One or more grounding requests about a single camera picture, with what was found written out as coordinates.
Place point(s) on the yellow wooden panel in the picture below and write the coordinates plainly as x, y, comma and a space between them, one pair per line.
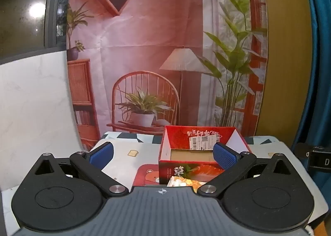
284, 44

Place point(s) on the dark window with frame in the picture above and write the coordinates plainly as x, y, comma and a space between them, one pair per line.
25, 6

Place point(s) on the pale patterned packet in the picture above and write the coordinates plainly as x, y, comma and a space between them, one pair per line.
181, 181

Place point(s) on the printed room scene backdrop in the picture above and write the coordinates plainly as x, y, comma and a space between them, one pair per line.
155, 32

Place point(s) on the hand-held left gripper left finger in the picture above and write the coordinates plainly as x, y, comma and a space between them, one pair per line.
102, 156

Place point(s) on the red strawberry print box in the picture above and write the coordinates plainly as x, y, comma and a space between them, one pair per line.
170, 171

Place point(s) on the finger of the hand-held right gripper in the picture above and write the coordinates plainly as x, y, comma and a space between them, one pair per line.
305, 156

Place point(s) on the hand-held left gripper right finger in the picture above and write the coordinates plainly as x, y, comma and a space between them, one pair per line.
225, 157

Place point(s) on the blue curtain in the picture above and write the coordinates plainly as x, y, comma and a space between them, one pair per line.
320, 70

